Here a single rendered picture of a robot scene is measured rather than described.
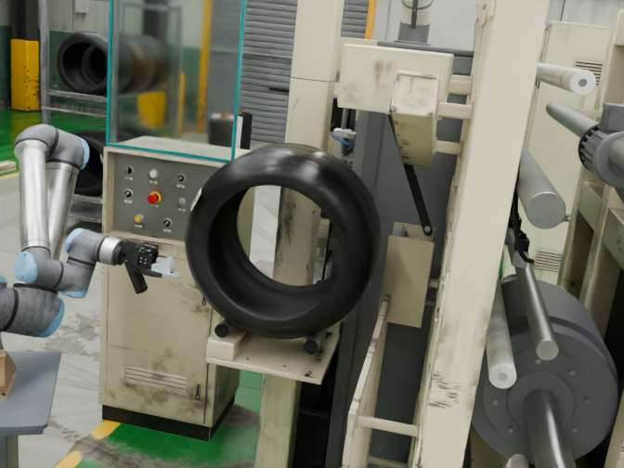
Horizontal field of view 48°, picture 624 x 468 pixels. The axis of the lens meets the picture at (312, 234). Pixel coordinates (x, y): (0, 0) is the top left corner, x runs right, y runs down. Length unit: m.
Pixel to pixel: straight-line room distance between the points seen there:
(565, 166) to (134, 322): 3.38
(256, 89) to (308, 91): 9.47
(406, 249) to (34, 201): 1.21
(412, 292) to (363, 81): 0.90
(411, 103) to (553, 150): 3.84
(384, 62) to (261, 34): 10.14
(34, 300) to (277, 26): 9.48
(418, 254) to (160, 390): 1.46
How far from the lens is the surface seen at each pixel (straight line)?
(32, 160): 2.55
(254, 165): 1.98
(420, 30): 2.82
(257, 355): 2.25
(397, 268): 2.30
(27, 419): 2.33
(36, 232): 2.35
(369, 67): 1.65
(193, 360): 3.11
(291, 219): 2.38
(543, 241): 5.46
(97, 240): 2.32
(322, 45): 2.30
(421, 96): 1.55
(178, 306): 3.03
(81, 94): 5.70
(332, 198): 1.94
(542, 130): 5.31
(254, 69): 11.76
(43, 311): 2.55
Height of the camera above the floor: 1.79
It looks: 16 degrees down
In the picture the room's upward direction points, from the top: 6 degrees clockwise
